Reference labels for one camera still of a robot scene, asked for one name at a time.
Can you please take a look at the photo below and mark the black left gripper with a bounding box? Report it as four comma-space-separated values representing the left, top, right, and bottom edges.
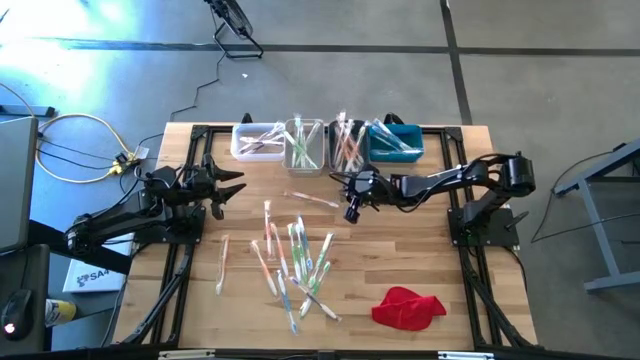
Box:
195, 153, 248, 221

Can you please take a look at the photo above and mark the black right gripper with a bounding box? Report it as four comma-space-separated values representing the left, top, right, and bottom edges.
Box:
343, 167, 401, 225

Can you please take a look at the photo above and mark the white plastic bin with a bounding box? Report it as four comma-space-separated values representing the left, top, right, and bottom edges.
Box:
229, 122, 287, 163

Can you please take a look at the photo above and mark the dark grey plastic bin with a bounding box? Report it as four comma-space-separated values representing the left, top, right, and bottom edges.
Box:
327, 118, 372, 174

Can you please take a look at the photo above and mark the teal plastic bin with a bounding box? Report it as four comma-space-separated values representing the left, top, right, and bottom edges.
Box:
368, 123, 425, 164

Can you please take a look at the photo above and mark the beige plastic bin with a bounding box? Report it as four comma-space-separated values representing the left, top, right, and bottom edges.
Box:
282, 118, 326, 178

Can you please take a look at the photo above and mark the yellow power plug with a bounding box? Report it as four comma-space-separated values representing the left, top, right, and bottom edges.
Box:
110, 151, 143, 177

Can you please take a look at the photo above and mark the red cloth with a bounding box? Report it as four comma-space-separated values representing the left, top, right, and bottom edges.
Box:
370, 285, 448, 332

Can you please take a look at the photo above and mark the black desk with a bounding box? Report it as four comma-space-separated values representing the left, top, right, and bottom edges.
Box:
0, 218, 134, 354

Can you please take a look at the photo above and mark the white printed box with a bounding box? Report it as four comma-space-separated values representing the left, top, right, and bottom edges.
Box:
61, 229, 136, 295

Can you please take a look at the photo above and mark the black floor fan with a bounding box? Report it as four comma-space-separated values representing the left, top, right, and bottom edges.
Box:
202, 0, 265, 61

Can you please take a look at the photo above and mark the yellow can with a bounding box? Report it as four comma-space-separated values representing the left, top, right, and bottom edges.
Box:
44, 297, 78, 328

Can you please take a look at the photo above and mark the grey laptop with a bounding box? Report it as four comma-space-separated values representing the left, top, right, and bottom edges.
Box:
0, 115, 41, 254

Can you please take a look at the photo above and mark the grey metal table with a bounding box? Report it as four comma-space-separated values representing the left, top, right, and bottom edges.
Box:
551, 135, 640, 295

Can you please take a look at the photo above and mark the black power cable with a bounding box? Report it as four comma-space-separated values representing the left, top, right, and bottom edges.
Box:
118, 49, 225, 169

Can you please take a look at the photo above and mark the yellow cable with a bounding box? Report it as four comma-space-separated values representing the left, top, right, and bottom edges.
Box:
0, 82, 137, 185

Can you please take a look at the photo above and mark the silver metal bracket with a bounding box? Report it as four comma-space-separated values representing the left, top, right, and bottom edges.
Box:
437, 350, 496, 360
157, 349, 217, 360

